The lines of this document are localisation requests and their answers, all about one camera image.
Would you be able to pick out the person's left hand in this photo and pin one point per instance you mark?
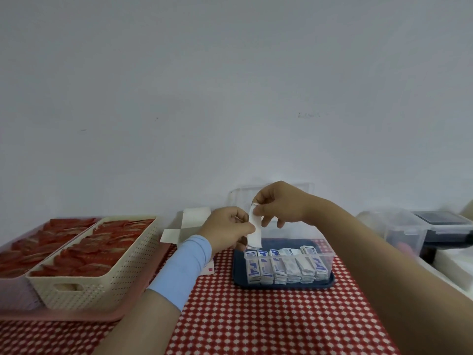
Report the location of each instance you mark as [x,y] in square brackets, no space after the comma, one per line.
[225,229]

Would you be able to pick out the person's right hand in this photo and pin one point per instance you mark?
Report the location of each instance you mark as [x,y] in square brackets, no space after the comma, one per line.
[286,203]

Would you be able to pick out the bundle of bandage wrappers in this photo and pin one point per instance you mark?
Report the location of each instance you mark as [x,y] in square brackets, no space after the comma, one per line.
[255,232]

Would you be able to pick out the blue white cardboard box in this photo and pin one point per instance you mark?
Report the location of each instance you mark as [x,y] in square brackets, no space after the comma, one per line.
[194,219]

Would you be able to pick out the clear storage box blue base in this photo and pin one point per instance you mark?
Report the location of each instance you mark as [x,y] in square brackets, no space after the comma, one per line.
[240,269]

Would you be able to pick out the row of bandage stacks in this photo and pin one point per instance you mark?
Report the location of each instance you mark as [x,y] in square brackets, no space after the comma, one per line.
[288,268]

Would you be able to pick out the person's left forearm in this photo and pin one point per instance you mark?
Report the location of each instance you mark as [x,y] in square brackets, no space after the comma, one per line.
[140,325]

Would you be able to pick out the person's right forearm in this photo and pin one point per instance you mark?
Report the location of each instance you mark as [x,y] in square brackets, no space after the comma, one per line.
[399,280]

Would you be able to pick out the light blue wristband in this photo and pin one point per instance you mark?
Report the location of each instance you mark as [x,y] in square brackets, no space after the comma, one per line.
[181,271]

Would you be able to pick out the red white checked tablecloth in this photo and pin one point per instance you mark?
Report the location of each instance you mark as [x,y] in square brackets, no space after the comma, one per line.
[258,321]

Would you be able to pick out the clear plastic container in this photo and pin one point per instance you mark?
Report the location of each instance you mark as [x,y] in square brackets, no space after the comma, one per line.
[399,229]

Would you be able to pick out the pile of red packets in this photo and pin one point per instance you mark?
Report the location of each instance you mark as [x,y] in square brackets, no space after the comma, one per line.
[33,247]
[96,251]

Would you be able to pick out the cream perforated plastic basket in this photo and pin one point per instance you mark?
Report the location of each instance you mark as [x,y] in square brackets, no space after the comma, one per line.
[103,288]

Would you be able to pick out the black flat object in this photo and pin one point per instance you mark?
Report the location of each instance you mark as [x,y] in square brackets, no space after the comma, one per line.
[443,219]

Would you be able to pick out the pink plastic tray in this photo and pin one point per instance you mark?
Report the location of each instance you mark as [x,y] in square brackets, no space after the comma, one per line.
[74,316]

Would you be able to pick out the beige round object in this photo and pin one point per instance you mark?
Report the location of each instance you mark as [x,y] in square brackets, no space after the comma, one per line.
[467,210]

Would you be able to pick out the pink perforated plastic basket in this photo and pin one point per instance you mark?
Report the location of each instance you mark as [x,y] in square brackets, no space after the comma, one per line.
[13,295]

